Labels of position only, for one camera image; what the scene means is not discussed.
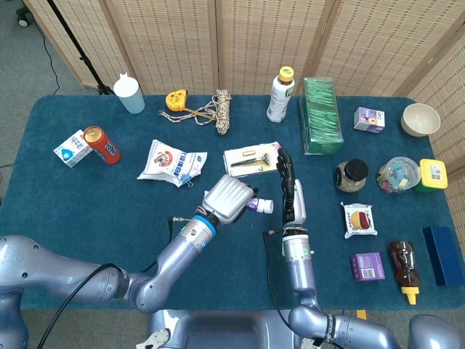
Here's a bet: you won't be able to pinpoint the blue table cloth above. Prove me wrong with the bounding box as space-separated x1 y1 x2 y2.
0 95 465 312

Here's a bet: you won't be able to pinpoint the light blue plastic cup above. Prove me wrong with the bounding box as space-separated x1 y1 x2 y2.
113 72 146 115

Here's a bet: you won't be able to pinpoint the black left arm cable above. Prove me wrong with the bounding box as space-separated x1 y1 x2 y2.
36 215 192 349

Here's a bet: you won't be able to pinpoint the white blue milk carton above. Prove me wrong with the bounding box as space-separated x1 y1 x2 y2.
53 129 93 169

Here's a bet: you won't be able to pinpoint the red white snack packet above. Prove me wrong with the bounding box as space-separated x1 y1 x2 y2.
340 201 379 240

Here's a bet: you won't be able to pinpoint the glass jar black lid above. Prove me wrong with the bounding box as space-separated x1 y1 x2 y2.
334 159 370 193

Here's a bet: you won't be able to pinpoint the white plastic drink bottle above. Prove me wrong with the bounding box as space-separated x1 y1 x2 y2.
266 65 296 123

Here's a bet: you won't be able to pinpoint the grey robot torso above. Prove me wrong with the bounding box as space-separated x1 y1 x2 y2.
136 308 328 349

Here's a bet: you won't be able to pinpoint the bamboo folding screen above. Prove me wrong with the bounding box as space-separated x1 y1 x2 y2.
21 0 465 204

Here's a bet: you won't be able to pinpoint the white bag blue print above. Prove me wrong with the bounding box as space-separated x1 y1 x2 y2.
137 139 209 188

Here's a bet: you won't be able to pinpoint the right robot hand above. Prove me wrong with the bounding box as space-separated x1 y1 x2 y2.
275 148 309 230

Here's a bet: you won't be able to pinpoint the black caster wheel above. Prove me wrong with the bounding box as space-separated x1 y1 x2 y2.
16 0 33 27

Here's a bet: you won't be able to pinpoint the small purple white carton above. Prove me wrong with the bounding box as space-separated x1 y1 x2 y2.
353 106 387 134

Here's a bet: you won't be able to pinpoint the dark blue long box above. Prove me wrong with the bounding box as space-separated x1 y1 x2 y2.
422 225 465 287

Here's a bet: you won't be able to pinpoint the black tripod stand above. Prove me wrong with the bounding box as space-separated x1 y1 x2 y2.
45 0 116 96

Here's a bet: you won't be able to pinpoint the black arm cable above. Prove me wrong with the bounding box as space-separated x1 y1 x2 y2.
262 228 310 349
36 215 192 349

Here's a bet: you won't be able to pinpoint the coiled beige patterned rope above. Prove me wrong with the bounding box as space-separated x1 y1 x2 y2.
158 89 233 136

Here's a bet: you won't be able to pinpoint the razor in yellow blister pack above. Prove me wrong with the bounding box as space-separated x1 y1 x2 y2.
222 141 283 178

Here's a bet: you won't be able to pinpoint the yellow green plastic container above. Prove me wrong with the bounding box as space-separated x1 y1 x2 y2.
413 158 448 193

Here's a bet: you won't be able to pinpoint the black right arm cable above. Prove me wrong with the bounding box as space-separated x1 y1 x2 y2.
262 228 310 349

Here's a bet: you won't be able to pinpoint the beige bowl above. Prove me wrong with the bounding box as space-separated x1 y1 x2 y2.
400 103 442 137

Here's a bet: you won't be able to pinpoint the brown honey bottle yellow cap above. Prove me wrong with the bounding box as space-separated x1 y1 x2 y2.
389 240 421 305

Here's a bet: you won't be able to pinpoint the small purple box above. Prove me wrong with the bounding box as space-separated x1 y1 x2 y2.
349 252 386 282

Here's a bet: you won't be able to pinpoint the clear jar colourful clips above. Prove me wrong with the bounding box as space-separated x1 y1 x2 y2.
376 156 422 194

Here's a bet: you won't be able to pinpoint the yellow tape measure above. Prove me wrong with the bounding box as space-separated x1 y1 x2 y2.
165 89 216 118

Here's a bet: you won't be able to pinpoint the green wrapped tissue pack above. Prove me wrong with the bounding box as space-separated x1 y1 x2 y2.
298 76 344 156

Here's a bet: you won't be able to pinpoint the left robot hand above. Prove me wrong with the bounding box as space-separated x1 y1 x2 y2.
198 174 259 225

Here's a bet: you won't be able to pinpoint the red Arctic Ocean can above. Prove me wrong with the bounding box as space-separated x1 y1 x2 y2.
83 125 121 166

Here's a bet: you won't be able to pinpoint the purple white toothpaste tube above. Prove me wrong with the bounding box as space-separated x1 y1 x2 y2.
246 197 275 214

